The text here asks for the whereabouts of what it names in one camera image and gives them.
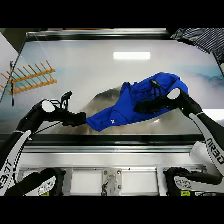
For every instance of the striped garment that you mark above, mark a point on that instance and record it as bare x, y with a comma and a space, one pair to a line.
203, 39

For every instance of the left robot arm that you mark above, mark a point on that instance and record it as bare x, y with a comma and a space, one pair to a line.
30, 117

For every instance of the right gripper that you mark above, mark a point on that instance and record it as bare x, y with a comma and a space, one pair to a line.
153, 105

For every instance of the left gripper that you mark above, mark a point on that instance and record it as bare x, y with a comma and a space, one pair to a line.
75, 118

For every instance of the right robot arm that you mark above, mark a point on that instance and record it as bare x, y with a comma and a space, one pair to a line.
206, 126

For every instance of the silver frame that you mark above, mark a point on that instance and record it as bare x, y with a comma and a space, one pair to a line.
110, 156

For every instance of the wooden peg rack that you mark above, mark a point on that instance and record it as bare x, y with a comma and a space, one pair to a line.
30, 77

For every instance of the blue garment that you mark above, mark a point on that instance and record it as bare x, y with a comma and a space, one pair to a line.
116, 115

